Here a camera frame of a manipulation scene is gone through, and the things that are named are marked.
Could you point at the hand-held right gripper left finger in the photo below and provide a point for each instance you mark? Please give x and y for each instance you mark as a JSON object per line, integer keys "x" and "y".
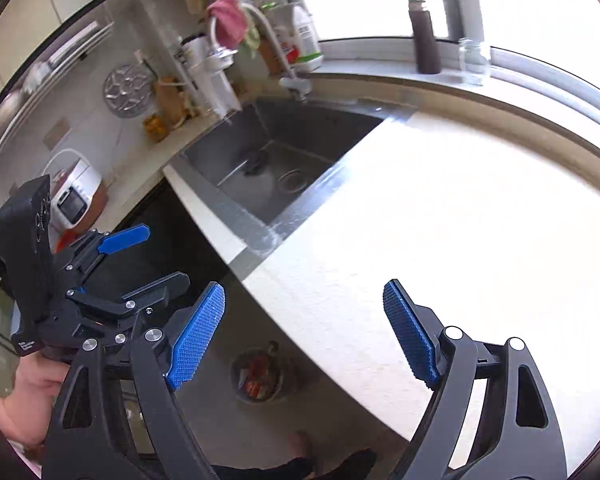
{"x": 197, "y": 332}

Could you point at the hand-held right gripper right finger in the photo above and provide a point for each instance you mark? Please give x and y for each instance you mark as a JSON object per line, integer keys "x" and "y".
{"x": 410, "y": 332}

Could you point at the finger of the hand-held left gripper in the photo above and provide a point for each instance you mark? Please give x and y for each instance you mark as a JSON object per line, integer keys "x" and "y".
{"x": 150, "y": 292}
{"x": 125, "y": 239}

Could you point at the round trash bin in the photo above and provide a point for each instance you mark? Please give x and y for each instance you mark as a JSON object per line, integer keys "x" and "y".
{"x": 257, "y": 375}

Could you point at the person's left hand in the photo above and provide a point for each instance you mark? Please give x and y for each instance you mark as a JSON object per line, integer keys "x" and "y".
{"x": 32, "y": 395}

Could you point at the white rice cooker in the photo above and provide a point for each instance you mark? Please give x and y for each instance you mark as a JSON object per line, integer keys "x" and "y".
{"x": 77, "y": 192}

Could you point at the hanging bag of produce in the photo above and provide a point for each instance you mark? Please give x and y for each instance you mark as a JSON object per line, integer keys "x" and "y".
{"x": 167, "y": 110}

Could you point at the round metal steamer plate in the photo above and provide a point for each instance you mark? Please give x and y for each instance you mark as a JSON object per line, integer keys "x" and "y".
{"x": 127, "y": 90}

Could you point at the sink drain strainer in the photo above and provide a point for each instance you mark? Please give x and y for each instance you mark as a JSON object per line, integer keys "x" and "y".
{"x": 291, "y": 181}

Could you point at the stainless steel sink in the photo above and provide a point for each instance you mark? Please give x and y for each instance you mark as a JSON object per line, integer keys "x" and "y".
{"x": 280, "y": 145}

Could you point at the white water filter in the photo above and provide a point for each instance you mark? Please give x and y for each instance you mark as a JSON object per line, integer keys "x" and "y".
{"x": 215, "y": 77}

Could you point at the pink cloth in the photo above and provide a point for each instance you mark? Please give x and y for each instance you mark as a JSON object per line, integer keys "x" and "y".
{"x": 227, "y": 20}

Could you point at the curved kitchen faucet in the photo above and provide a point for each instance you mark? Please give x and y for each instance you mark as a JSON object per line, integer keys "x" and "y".
{"x": 275, "y": 40}

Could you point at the white jug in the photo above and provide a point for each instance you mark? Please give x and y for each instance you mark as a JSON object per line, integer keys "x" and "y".
{"x": 302, "y": 35}

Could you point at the empty glass jar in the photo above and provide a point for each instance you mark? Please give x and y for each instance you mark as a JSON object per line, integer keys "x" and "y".
{"x": 473, "y": 62}

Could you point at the dark thermos flask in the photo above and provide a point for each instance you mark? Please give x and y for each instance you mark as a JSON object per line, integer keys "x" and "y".
{"x": 425, "y": 37}

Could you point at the wall dish rack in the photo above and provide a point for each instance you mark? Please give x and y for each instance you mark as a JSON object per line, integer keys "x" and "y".
{"x": 45, "y": 90}

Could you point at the window frame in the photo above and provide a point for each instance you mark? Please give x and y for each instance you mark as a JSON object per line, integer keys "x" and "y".
{"x": 370, "y": 46}

